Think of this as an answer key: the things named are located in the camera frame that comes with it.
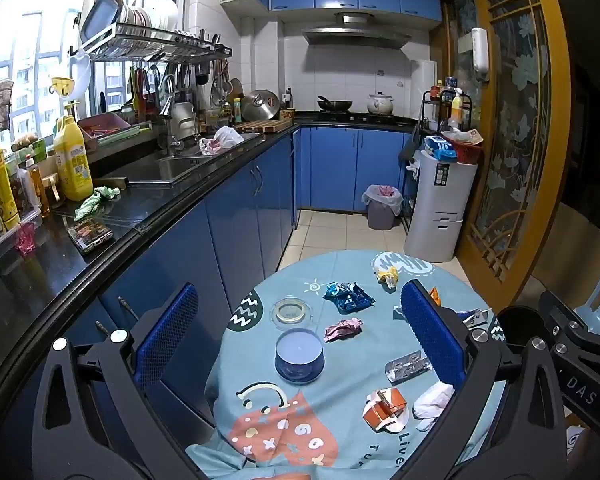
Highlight blue round plastic container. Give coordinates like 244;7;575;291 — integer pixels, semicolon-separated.
274;328;326;386

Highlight orange and white carton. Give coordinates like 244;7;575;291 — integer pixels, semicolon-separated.
362;387;411;433

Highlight black wok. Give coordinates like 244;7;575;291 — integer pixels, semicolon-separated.
317;96;354;112

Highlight clear plastic storage box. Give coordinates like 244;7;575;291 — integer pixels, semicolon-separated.
0;155;43;261

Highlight steel utensil holder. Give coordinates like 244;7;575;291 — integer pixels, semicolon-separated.
172;101;198;138

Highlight steel dish rack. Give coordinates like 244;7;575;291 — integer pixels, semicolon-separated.
70;0;233;63

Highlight amber oil bottle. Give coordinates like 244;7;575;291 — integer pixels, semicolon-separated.
27;157;51;218

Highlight blue printed tablecloth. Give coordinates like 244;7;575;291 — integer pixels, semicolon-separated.
185;250;506;480

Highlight blue foil wrapper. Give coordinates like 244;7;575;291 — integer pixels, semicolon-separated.
323;281;376;315

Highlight slim yellow bottle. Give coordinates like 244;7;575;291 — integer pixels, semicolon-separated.
0;136;21;231

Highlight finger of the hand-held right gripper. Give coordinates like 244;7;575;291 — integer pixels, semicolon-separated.
539;290;600;357

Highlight white tall appliance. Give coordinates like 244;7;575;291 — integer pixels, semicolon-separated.
404;149;480;263

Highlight steel sink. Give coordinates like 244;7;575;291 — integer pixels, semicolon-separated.
100;152;216;186

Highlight white wall dispenser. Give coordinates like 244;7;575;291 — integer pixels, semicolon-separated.
471;27;490;82

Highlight pink drying tray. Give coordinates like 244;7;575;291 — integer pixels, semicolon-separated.
77;112;153;148

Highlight white and yellow spray bottle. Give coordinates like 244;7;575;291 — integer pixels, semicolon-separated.
450;88;465;128

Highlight steel faucet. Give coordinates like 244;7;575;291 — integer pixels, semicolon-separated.
158;75;182;156

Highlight large yellow detergent bottle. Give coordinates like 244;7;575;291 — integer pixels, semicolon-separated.
53;102;95;202

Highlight pink wrapper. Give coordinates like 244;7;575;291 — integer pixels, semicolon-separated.
324;317;365;343

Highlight blue packet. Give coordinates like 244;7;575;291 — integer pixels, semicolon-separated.
424;136;457;162

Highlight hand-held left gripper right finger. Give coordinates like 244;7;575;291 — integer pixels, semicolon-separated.
395;279;569;480

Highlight black wire shelf rack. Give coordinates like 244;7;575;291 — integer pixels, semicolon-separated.
420;89;473;131

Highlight silver blister pack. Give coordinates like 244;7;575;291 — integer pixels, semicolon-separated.
385;351;431;385

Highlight white ceramic pot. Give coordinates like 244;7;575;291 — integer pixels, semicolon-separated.
366;92;396;115

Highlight wooden cutting board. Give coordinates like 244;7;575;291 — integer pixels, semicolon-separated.
235;119;295;134

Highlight red basket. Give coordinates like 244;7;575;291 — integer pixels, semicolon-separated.
440;130;485;165

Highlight green cloth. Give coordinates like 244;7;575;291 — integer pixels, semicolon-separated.
74;186;122;222

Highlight white crumpled tissue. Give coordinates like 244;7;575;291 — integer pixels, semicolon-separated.
412;382;456;432

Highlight yellow crumpled wrapper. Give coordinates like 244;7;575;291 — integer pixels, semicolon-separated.
375;266;400;291

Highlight black round bin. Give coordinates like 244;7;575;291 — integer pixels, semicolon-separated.
495;304;548;351

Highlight clear round plastic lid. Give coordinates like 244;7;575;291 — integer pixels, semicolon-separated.
270;297;313;331

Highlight dark snack packet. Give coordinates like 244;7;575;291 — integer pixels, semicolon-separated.
67;220;113;253

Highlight wooden lattice glass door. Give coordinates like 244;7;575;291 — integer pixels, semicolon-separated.
440;0;573;311

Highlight grey bin with plastic bag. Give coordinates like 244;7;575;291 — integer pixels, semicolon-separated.
362;184;405;231

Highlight steel range hood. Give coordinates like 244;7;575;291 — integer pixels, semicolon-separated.
302;12;412;51

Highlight white plastic bag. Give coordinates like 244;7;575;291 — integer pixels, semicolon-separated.
198;126;245;155

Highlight blue lower cabinets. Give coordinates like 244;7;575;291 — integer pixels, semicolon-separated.
70;127;416;431

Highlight row of hanging utensils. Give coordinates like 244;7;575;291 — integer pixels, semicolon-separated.
130;60;231;111

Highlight white paper towel roll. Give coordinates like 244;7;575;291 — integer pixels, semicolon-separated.
411;59;438;116

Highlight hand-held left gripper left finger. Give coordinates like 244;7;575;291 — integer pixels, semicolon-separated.
30;282;202;480

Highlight window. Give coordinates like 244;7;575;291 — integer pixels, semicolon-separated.
0;0;181;141

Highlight steel wok lid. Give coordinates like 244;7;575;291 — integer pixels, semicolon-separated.
241;89;282;122

